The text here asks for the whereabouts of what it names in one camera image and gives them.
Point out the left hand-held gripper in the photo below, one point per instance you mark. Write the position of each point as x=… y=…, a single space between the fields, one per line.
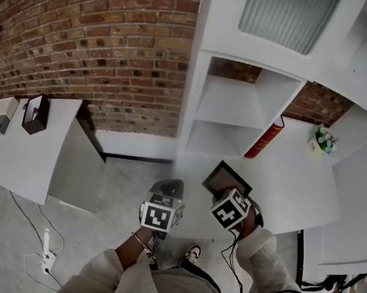
x=160 y=214

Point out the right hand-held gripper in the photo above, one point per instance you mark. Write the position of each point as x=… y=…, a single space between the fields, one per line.
x=230 y=211

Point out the dark picture frame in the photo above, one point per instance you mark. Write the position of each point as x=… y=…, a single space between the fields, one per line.
x=224 y=179

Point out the person's left forearm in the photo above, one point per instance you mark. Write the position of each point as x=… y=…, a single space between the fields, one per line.
x=114 y=273

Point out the person's right forearm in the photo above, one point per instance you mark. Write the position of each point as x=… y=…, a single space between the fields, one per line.
x=265 y=265

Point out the person's right hand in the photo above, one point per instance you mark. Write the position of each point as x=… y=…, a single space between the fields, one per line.
x=250 y=225

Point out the person's right shoe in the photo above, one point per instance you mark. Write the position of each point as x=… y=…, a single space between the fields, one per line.
x=193 y=254

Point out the red hardcover book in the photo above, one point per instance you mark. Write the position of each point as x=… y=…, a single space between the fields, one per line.
x=266 y=137

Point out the white pot with flowers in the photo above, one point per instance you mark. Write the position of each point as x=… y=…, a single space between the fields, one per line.
x=323 y=141

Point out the white power strip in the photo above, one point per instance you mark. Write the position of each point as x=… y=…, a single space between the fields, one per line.
x=49 y=260

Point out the white side table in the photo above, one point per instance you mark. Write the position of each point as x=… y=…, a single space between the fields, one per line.
x=19 y=162

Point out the dark brown open box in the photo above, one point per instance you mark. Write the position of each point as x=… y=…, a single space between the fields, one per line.
x=38 y=124

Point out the white box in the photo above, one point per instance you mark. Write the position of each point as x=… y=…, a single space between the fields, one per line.
x=5 y=105

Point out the ribbed glass cabinet door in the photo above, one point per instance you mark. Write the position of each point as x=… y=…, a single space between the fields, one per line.
x=285 y=19

